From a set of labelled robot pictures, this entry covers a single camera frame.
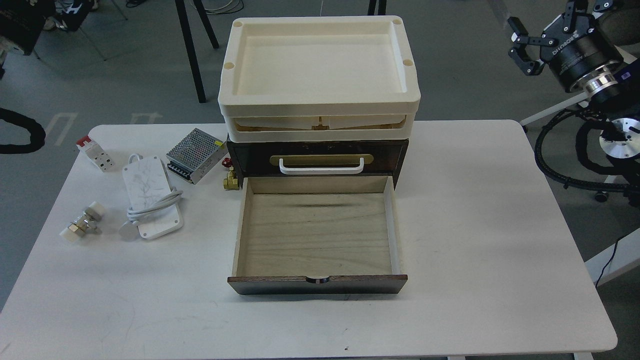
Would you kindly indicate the metal mesh power supply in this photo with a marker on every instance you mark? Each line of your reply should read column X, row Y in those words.
column 195, row 155

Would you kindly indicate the red white circuit breaker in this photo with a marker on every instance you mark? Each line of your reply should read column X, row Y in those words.
column 95, row 153

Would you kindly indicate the dark wooden cabinet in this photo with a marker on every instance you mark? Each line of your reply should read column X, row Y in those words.
column 262, row 159

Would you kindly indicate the metal fitting with white caps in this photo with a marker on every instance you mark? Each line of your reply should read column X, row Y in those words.
column 87, row 222

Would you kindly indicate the open wooden drawer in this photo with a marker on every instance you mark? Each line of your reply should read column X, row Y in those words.
column 317, row 235

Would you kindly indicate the white charger with cable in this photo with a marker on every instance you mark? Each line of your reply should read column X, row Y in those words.
column 154, row 209

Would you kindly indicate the brass valve red handle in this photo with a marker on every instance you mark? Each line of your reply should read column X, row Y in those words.
column 231, row 182

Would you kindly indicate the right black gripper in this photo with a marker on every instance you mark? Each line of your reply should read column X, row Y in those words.
column 569, row 55

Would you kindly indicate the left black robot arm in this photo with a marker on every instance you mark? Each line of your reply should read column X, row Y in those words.
column 33, row 137

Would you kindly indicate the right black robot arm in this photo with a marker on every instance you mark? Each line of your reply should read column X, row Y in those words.
column 608, row 141

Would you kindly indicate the cream plastic tray lid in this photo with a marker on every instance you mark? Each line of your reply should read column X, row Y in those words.
column 318, row 79

